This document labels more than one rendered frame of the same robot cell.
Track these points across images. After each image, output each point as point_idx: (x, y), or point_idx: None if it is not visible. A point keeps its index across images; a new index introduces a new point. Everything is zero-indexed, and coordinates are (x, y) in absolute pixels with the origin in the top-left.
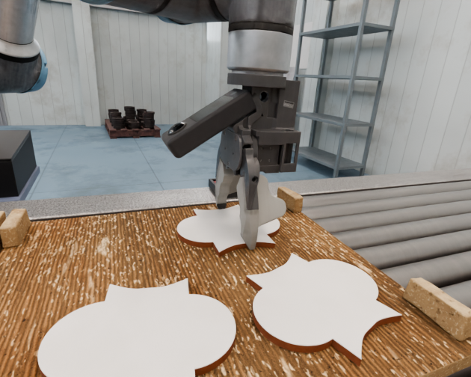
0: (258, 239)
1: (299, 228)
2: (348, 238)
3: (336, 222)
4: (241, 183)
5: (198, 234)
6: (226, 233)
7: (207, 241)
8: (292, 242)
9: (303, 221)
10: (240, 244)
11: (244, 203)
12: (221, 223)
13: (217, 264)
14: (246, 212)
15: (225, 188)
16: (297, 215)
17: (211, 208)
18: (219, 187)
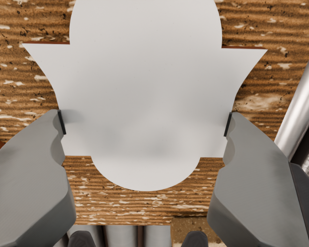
0: (68, 135)
1: (119, 202)
2: (110, 230)
3: (152, 239)
4: (1, 220)
5: (111, 17)
6: (106, 88)
7: (72, 31)
8: (76, 177)
9: (139, 214)
10: (57, 99)
11: (0, 166)
12: (155, 94)
13: (2, 29)
14: None
15: (229, 160)
16: (163, 218)
17: (264, 102)
18: (238, 148)
